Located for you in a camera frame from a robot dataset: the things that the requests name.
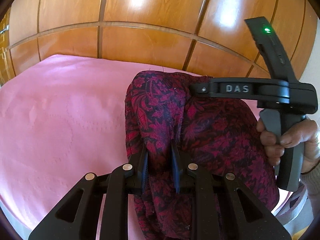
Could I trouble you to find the person right hand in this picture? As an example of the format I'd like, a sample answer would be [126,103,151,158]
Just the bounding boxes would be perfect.
[257,118,319,173]

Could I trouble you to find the pink bed sheet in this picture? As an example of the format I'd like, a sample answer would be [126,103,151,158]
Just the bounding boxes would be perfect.
[0,54,293,240]

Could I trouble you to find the dark red patterned sweater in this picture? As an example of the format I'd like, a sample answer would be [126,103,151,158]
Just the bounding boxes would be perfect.
[125,71,279,239]

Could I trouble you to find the right forearm grey sleeve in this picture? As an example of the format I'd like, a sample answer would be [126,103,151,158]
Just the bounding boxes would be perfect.
[300,164,320,218]

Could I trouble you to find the grey bed frame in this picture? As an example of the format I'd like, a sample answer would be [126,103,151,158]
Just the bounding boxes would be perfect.
[272,181,308,226]

